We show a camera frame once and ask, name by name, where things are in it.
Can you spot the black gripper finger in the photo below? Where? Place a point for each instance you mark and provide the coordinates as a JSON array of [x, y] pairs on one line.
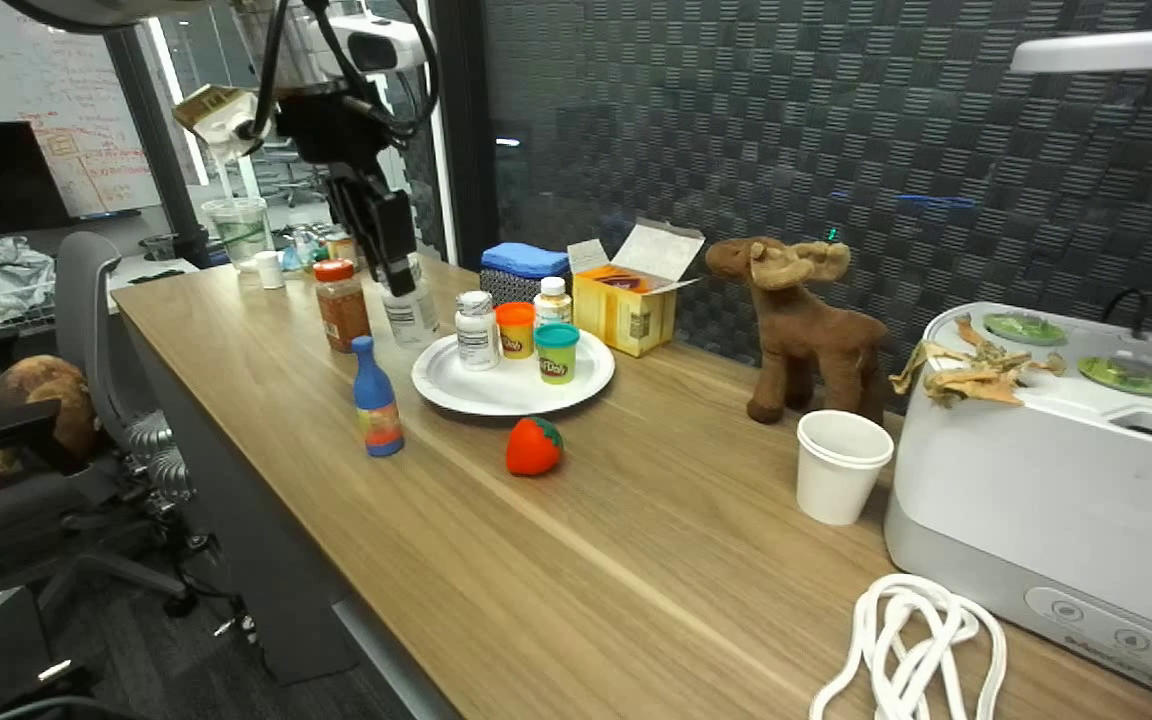
[[396, 247], [366, 234]]

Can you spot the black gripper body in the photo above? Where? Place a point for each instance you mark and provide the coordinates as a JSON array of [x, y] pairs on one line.
[[340, 142]]

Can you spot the white pill bottle blue label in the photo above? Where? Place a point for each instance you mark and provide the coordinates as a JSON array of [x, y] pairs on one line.
[[407, 313]]

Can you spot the orange lid play-doh can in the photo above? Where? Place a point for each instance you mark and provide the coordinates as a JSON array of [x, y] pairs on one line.
[[514, 320]]

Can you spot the teal lid play-doh can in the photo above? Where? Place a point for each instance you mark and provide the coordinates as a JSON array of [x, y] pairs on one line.
[[559, 353]]

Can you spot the small white green-label bottle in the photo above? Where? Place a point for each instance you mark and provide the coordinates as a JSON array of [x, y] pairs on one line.
[[554, 305]]

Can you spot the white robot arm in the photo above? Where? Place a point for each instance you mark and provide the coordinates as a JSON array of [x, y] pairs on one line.
[[344, 88]]

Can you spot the blue toy bottle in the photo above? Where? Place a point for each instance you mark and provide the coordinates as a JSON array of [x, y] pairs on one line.
[[373, 401]]

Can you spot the white round plate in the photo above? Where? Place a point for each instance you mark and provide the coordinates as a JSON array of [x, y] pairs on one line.
[[514, 384]]

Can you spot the red strawberry plush toy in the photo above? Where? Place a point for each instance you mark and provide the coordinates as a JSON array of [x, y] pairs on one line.
[[532, 451]]

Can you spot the brown moose plush toy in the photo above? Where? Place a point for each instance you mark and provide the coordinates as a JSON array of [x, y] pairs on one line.
[[805, 346]]

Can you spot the orange lid spice jar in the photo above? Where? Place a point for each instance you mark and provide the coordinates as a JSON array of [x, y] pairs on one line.
[[340, 301]]

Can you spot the small white cup far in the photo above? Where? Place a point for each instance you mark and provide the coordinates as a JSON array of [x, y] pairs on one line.
[[268, 271]]

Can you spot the grey basket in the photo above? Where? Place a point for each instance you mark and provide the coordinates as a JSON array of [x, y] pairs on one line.
[[504, 287]]

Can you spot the blue folded cloth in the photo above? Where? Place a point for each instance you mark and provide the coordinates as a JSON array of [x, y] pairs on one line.
[[525, 261]]

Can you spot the yellow open cardboard box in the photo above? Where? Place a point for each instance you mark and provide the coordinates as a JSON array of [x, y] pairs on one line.
[[630, 297]]

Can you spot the black office chair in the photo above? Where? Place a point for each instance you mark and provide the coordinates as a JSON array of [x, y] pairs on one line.
[[86, 452]]

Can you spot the white paper cup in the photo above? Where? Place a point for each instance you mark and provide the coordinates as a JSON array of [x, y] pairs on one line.
[[841, 463]]

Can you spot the dried brown leaves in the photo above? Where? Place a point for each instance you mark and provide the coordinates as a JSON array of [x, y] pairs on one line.
[[982, 368]]

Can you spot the white appliance machine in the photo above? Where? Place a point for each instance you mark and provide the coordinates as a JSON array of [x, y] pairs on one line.
[[1036, 511]]

